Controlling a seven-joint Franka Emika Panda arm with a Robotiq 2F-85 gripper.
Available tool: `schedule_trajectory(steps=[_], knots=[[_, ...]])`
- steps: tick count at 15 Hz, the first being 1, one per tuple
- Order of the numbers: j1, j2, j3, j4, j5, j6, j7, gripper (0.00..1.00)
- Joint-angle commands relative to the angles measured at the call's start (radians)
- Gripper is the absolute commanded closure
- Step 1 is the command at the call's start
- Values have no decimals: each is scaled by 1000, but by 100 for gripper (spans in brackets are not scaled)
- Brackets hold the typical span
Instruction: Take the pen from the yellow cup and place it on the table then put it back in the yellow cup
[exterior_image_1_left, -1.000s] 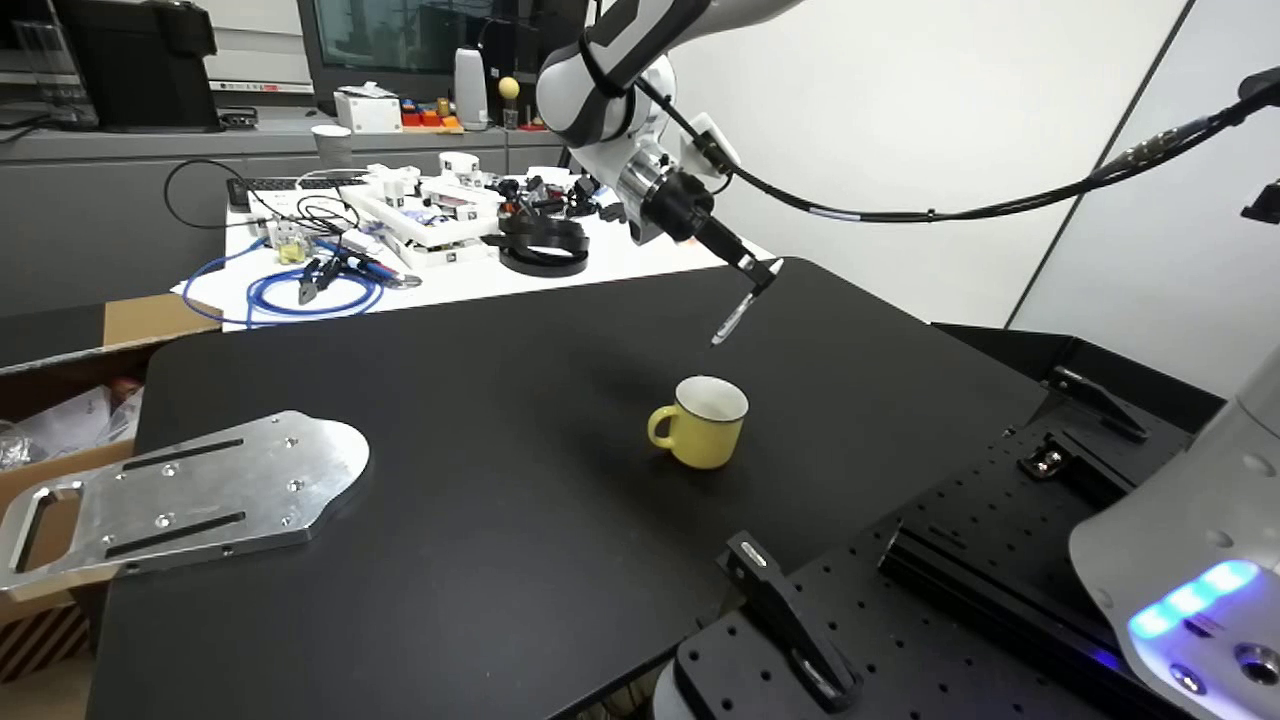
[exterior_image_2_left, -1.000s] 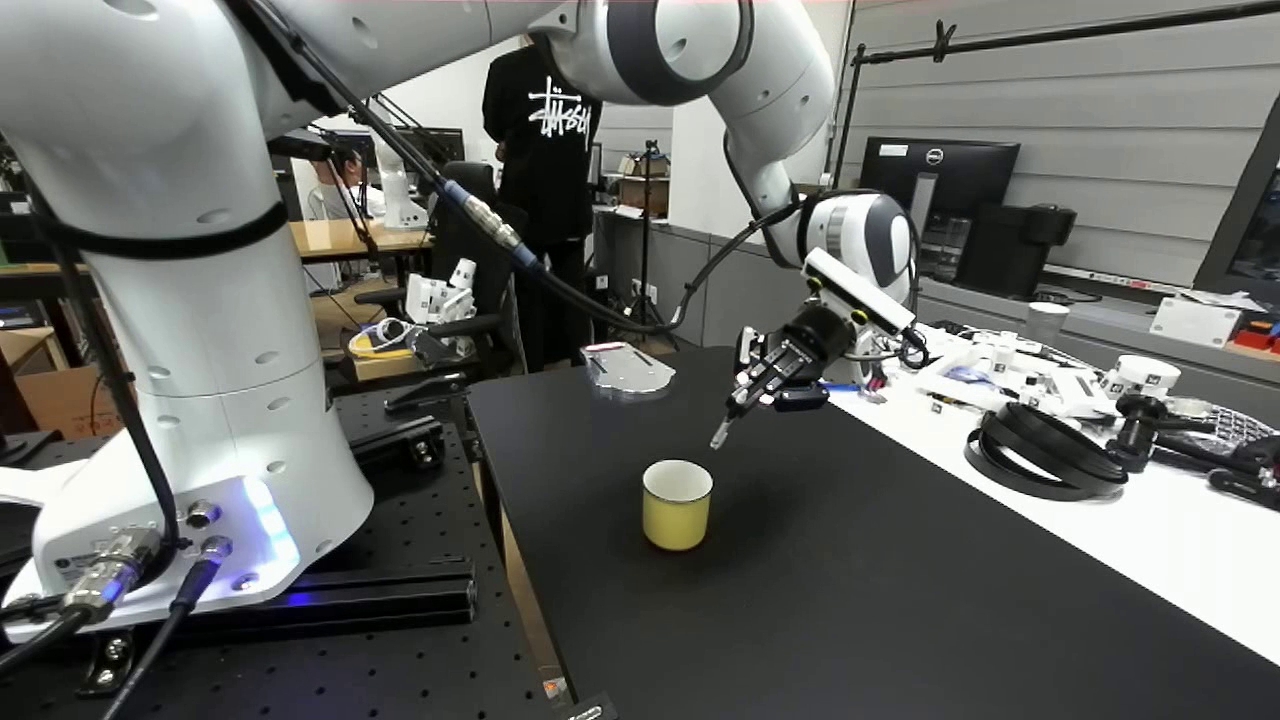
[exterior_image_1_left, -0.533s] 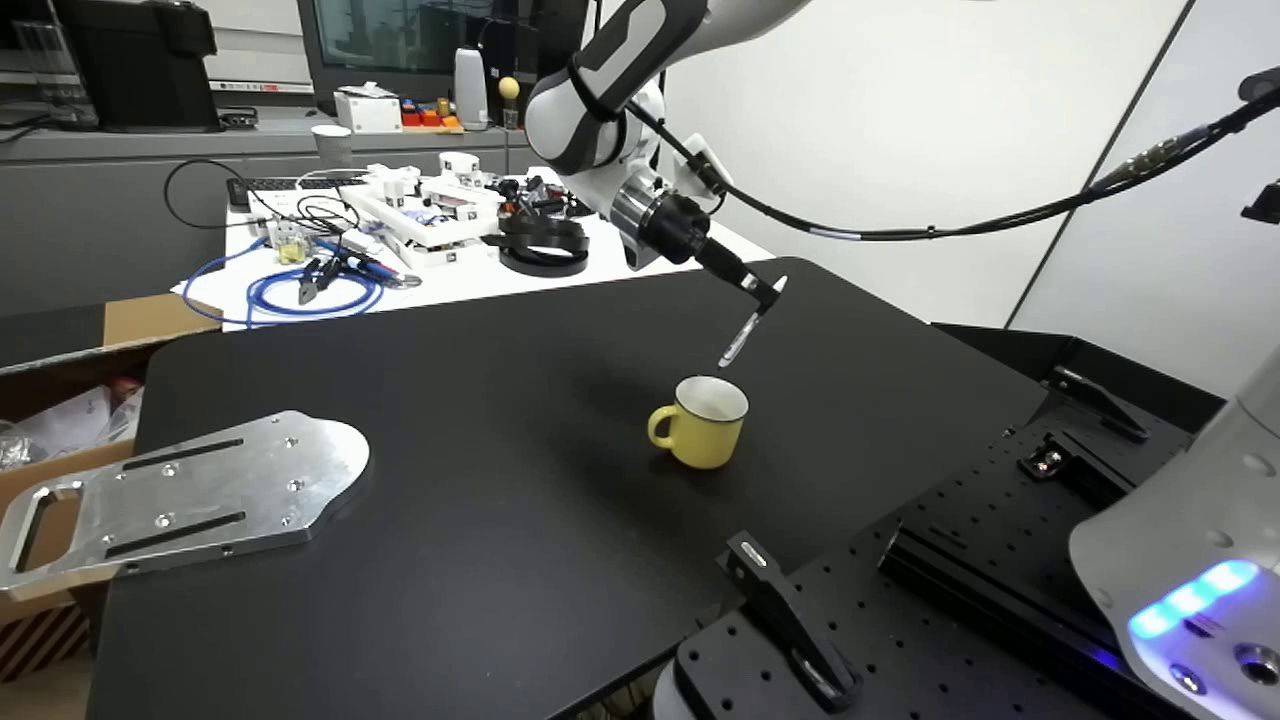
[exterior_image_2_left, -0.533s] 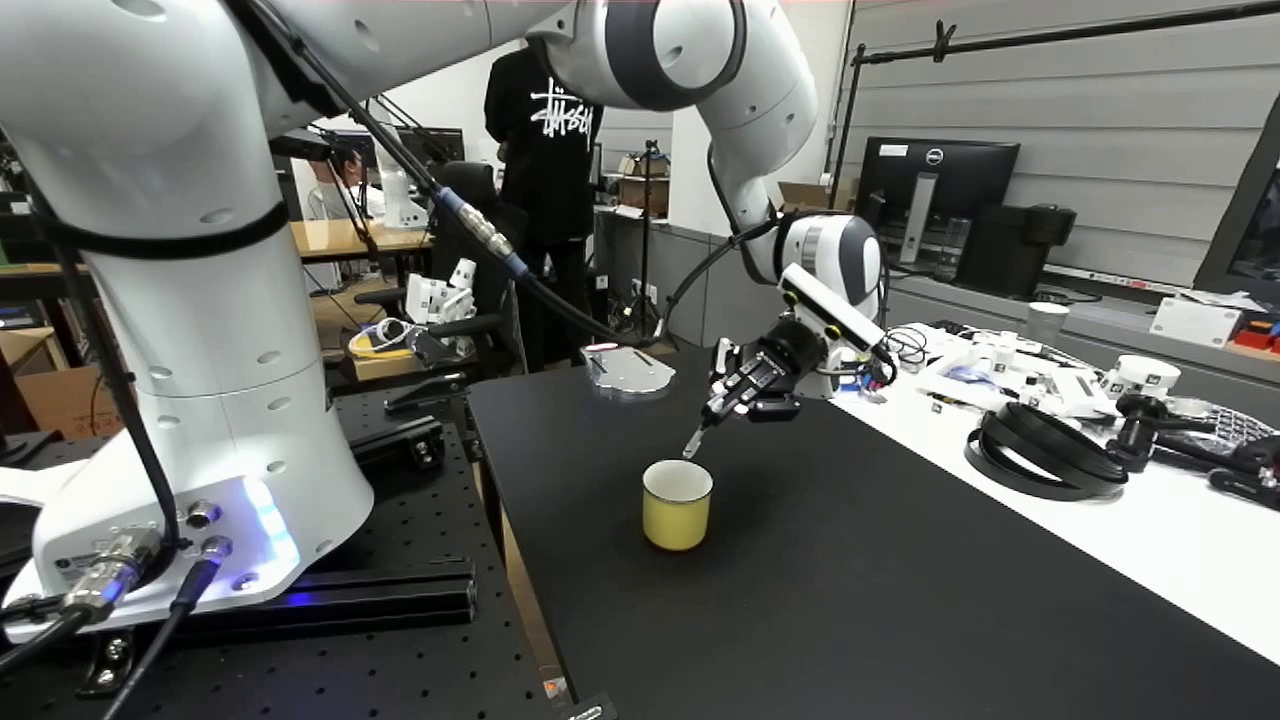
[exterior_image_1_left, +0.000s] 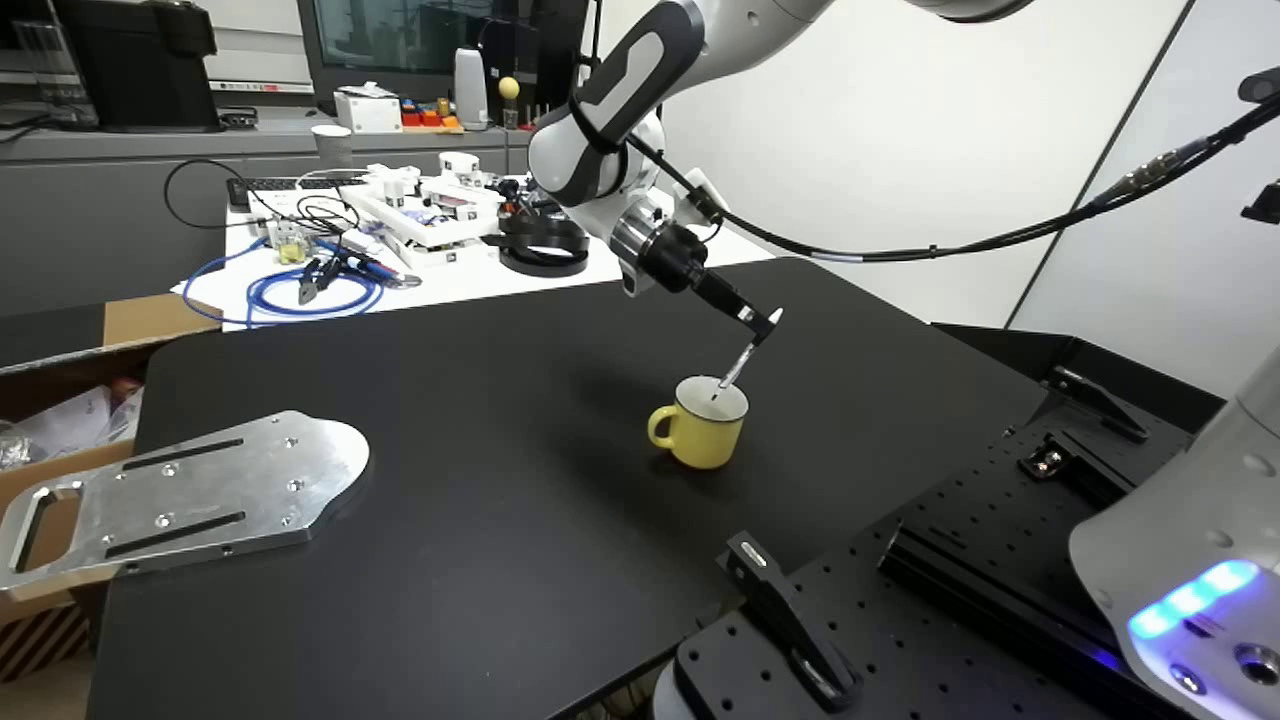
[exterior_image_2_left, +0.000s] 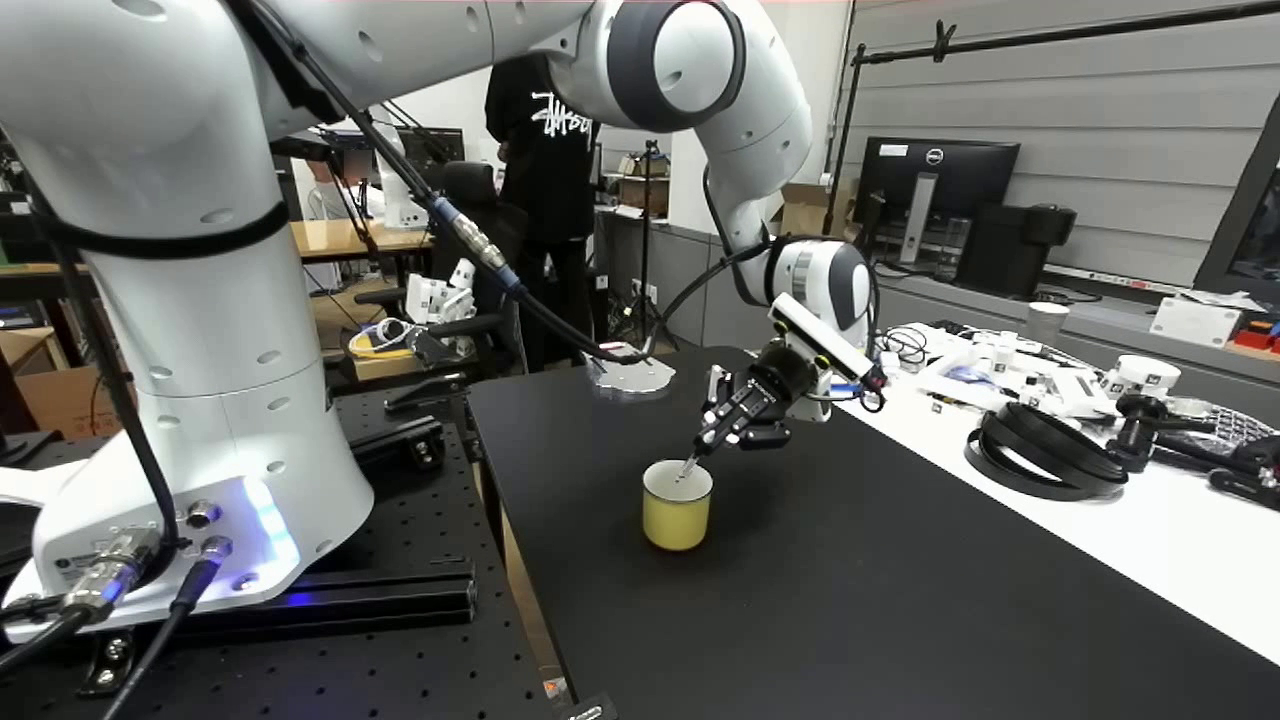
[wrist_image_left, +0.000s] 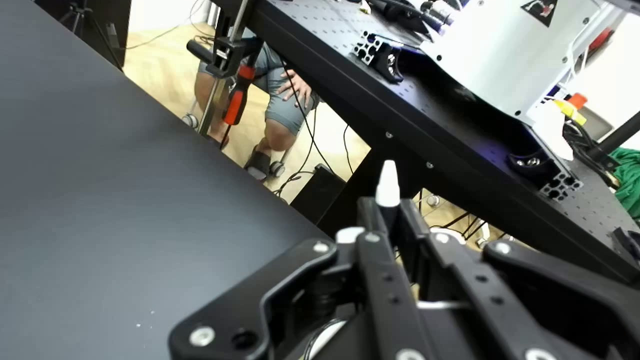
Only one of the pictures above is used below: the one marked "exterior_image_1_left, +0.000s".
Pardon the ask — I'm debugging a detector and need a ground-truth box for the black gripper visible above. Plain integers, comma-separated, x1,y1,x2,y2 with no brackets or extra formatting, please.
648,221,792,352

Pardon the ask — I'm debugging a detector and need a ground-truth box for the yellow ceramic cup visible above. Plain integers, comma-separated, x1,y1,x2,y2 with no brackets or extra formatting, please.
643,371,753,472

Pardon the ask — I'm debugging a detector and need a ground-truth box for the black toggle clamp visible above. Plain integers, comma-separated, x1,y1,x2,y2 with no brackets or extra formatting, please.
724,534,859,711

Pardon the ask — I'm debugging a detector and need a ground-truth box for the white electronics board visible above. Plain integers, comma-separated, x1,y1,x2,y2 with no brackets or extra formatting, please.
337,161,509,257

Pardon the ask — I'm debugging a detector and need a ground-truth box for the black perforated breadboard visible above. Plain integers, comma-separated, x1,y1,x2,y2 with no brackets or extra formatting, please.
653,325,1231,720

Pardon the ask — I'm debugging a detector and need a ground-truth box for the white cylindrical speaker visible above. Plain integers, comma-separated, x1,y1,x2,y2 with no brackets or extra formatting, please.
451,45,491,130

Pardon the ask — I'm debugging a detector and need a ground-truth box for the white lidded container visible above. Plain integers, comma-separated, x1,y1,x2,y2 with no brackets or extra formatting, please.
331,80,407,137

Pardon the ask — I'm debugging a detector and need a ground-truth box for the silver metal mounting plate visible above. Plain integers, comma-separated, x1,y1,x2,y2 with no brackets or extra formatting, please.
0,406,377,596

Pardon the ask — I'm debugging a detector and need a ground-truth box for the large floor cardboard box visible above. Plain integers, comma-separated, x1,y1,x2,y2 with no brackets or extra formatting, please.
0,292,225,691

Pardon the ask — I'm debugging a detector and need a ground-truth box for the clear plastic bag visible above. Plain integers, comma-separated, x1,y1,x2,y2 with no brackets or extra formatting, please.
0,375,150,472

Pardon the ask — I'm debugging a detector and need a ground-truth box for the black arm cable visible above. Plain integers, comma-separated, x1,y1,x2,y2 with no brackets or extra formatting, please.
626,92,1280,268

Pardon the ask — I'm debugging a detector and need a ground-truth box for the black coiled strap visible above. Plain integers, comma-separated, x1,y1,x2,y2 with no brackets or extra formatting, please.
498,212,593,279

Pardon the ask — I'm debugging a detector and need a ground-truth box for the black bracket clamp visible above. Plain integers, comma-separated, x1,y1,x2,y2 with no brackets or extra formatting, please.
1016,358,1154,490

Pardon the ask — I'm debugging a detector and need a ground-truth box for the black aluminium rail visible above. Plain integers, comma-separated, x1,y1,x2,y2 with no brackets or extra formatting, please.
876,524,1137,685

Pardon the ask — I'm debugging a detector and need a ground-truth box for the blue cable coil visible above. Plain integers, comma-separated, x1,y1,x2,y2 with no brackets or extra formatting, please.
175,235,404,331

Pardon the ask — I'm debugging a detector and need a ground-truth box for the thin black cable loop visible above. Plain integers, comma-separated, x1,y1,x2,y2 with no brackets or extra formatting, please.
159,156,258,231

